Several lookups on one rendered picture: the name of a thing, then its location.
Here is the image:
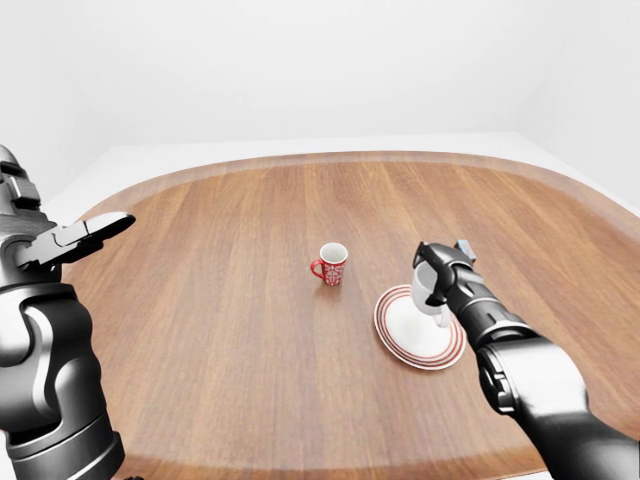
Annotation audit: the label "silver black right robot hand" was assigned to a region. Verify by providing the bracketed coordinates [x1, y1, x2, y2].
[410, 239, 505, 318]

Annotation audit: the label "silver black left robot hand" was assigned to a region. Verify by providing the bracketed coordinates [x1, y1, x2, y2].
[0, 144, 137, 291]

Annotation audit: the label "white mug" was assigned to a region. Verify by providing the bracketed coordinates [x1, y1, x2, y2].
[410, 264, 452, 329]

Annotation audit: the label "white plate with red rings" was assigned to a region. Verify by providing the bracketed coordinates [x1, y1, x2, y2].
[373, 283, 467, 372]

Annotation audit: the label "red patterned mug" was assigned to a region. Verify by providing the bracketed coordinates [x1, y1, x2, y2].
[309, 242, 349, 288]

